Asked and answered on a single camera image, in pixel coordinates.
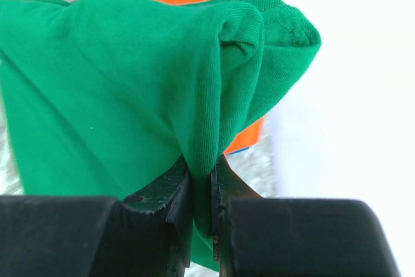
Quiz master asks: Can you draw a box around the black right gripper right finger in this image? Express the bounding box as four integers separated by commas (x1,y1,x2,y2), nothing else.
211,157,399,276

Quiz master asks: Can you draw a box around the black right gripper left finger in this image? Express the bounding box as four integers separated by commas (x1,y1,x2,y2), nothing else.
1,159,191,276

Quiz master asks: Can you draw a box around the green t shirt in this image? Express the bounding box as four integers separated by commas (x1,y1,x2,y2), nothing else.
1,0,322,270

